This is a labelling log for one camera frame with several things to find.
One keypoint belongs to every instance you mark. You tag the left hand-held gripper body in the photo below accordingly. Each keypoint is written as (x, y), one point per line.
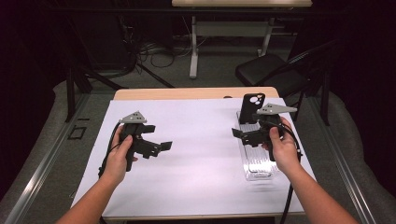
(134, 118)

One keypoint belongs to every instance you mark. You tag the black folding chair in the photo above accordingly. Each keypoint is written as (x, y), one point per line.
(267, 71)

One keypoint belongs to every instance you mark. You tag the light wooden table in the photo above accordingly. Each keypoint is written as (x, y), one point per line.
(193, 93)

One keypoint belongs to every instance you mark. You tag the clear plastic packaging box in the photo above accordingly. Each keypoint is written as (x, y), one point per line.
(258, 165)

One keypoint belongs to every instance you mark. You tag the black phone case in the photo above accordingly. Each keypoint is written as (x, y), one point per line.
(249, 109)

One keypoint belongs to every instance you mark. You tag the aluminium floor rail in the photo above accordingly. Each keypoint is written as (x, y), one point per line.
(40, 168)
(345, 174)

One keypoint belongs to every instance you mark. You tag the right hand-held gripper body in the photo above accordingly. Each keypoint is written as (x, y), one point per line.
(274, 109)

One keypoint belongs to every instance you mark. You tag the white-legged background desk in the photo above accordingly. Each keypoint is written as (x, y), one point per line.
(193, 62)

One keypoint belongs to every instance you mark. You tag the person's right hand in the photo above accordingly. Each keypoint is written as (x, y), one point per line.
(285, 152)

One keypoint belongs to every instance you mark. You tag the white board sheet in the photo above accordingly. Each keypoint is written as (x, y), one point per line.
(199, 174)

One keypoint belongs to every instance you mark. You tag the person's left hand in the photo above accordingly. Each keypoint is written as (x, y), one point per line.
(116, 161)

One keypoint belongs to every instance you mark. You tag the black metal stand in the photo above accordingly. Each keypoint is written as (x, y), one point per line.
(70, 93)

